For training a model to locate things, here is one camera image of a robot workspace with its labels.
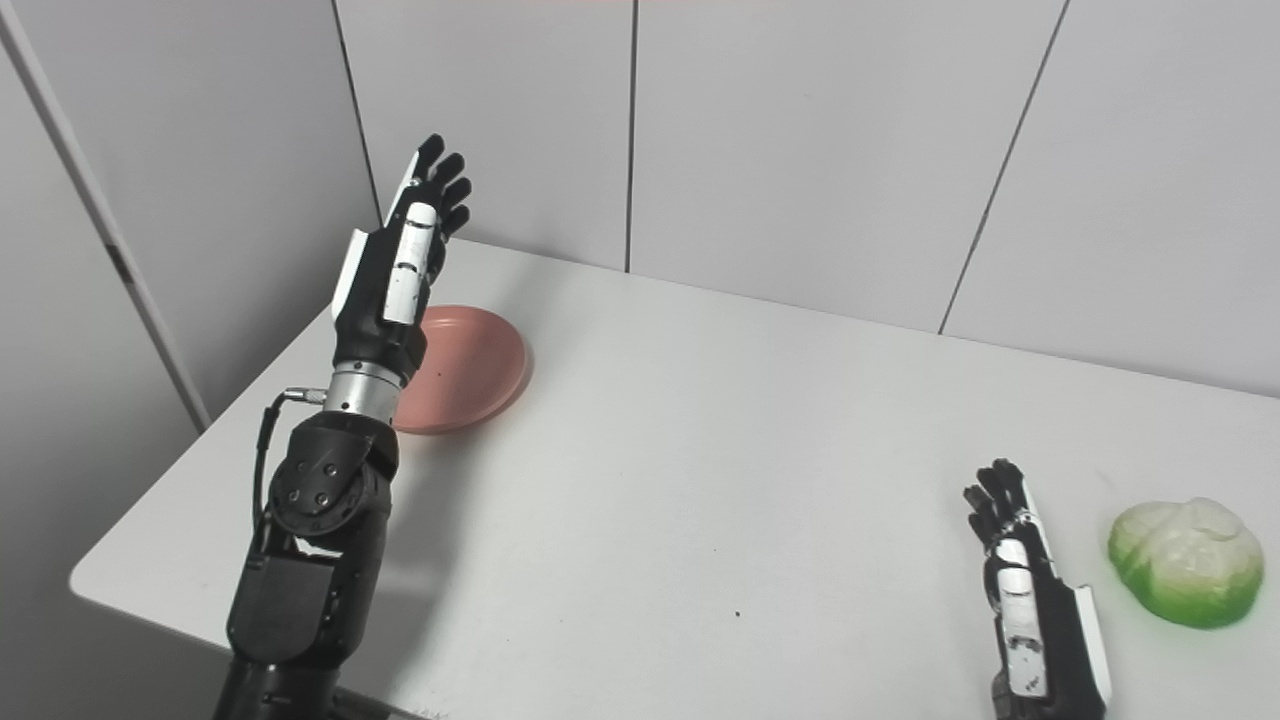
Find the pink round plate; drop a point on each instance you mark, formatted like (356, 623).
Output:
(470, 365)

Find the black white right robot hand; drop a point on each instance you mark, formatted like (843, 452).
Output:
(1060, 650)

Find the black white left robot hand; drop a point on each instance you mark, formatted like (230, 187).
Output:
(375, 300)

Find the green white toy cabbage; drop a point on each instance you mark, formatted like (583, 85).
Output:
(1185, 565)

